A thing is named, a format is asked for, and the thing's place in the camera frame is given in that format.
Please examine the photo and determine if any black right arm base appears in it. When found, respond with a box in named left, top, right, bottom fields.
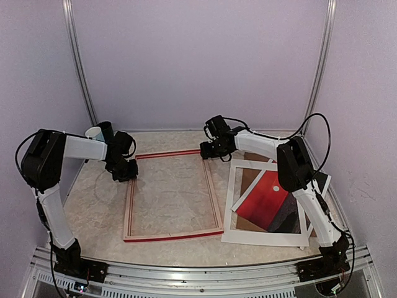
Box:
left=297, top=241, right=350, bottom=282

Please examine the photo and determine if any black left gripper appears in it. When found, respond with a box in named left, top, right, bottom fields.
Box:
left=107, top=157, right=139, bottom=183

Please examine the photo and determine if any left aluminium corner post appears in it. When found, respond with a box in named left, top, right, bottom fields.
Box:
left=62, top=0, right=97, bottom=125

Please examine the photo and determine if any aluminium corner post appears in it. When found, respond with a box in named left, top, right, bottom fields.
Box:
left=304, top=0, right=337, bottom=119
left=62, top=0, right=97, bottom=125

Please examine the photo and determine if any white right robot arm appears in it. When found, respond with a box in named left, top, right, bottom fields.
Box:
left=200, top=115, right=355, bottom=276

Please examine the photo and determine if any light blue mug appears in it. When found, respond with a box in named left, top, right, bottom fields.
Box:
left=85, top=126, right=105, bottom=142

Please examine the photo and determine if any red and black photo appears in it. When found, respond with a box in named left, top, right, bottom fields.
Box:
left=222, top=159, right=314, bottom=247

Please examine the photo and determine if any aluminium front rail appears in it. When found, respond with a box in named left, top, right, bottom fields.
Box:
left=24, top=248, right=382, bottom=298

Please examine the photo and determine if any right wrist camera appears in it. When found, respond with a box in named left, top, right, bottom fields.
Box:
left=203, top=124, right=216, bottom=141

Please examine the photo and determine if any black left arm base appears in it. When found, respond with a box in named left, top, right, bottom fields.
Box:
left=54, top=258, right=109, bottom=283

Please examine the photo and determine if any dark green mug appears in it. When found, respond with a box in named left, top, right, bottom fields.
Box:
left=97, top=121, right=114, bottom=143

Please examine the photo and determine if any white photo mat border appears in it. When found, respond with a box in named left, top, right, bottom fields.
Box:
left=221, top=160, right=314, bottom=248

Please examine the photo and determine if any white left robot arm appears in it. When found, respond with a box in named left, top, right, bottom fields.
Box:
left=15, top=129, right=138, bottom=276

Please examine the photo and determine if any brown cardboard backing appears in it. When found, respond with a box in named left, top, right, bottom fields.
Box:
left=233, top=169, right=300, bottom=233

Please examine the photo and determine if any right aluminium corner post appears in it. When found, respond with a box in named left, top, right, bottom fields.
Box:
left=304, top=0, right=337, bottom=119

